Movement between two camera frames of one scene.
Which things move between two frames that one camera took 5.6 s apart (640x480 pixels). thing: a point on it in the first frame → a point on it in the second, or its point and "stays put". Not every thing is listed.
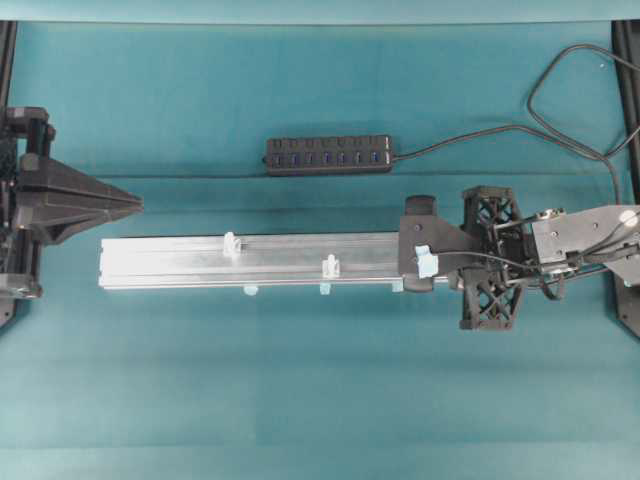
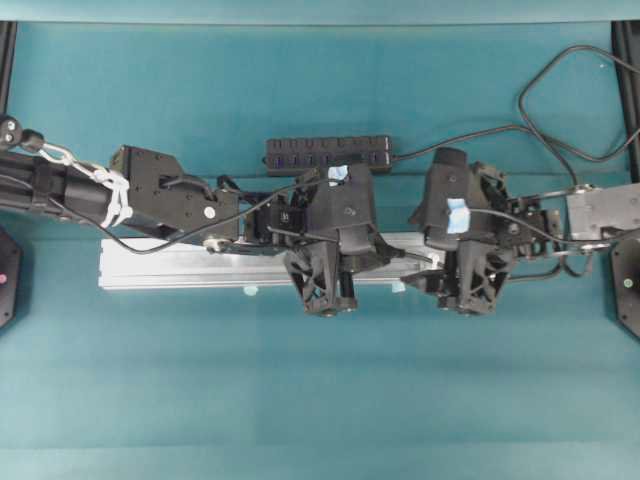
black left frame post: (7, 50) stays put
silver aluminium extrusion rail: (273, 260) stays put
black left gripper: (40, 179) → (327, 224)
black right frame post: (625, 40) stays put
